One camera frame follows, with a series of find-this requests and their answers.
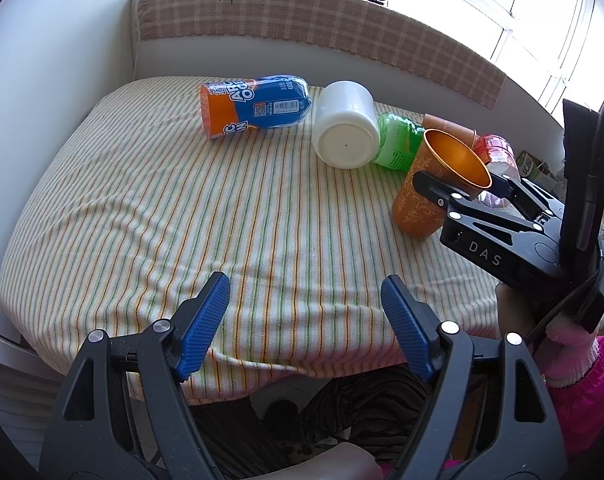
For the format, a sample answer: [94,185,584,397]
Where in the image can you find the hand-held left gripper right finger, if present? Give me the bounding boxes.
[380,275,568,480]

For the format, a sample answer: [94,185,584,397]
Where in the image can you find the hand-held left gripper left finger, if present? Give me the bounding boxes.
[39,271,231,480]

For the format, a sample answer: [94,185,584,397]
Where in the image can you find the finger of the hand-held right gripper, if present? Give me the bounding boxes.
[488,173,567,222]
[413,170,545,233]

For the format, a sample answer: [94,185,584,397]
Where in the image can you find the orange patterned cup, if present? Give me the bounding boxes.
[392,128,493,237]

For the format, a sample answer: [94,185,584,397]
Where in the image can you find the person's right forearm pink sleeve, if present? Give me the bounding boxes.
[541,305,604,461]

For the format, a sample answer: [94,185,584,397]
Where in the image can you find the plain terracotta cup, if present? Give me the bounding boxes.
[422,113,478,148]

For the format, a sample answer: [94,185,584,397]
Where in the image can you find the white cup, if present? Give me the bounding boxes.
[311,80,381,167]

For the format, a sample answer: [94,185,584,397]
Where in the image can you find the person's right hand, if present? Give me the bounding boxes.
[496,282,550,361]

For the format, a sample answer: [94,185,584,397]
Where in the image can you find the green cardboard box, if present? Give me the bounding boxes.
[516,150,558,186]

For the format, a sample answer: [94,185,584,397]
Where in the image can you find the pink plastic bottle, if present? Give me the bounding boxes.
[472,132,517,209]

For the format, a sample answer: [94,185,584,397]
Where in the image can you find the green plastic bottle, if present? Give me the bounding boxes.
[373,112,427,171]

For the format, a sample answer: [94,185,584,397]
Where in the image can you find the zebra print pants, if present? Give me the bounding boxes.
[252,365,433,480]

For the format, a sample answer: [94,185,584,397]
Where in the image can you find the striped tablecloth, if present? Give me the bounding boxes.
[0,76,513,406]

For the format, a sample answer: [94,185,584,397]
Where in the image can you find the checked beige cloth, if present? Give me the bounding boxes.
[134,0,508,111]

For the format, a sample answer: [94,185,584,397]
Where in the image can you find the blue and orange labelled bottle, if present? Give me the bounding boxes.
[199,75,313,141]

